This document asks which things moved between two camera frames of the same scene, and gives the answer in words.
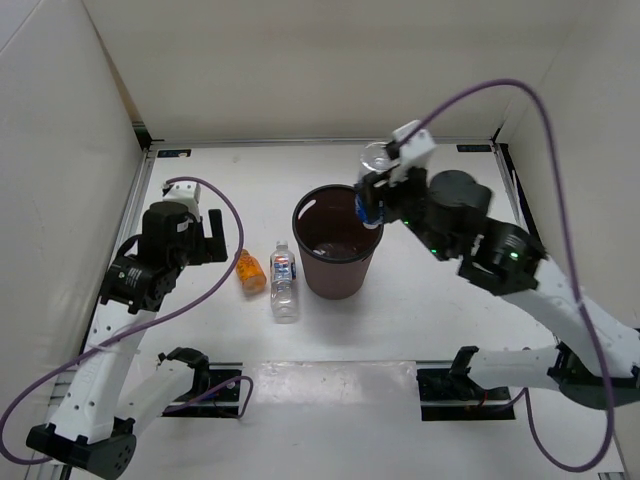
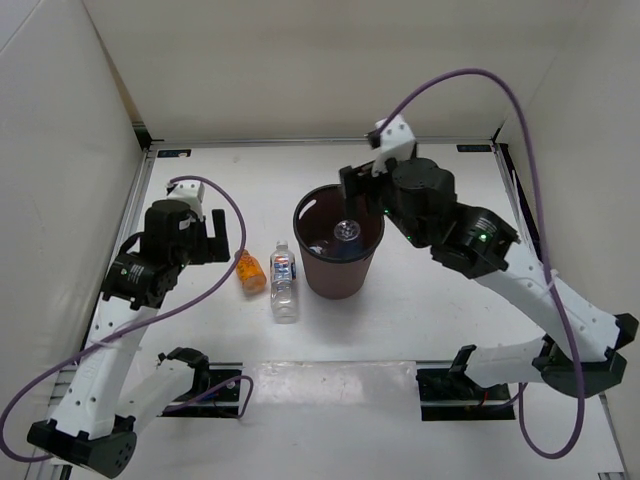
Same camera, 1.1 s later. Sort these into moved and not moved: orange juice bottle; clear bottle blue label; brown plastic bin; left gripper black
Moved: clear bottle blue label
Not moved: orange juice bottle; brown plastic bin; left gripper black
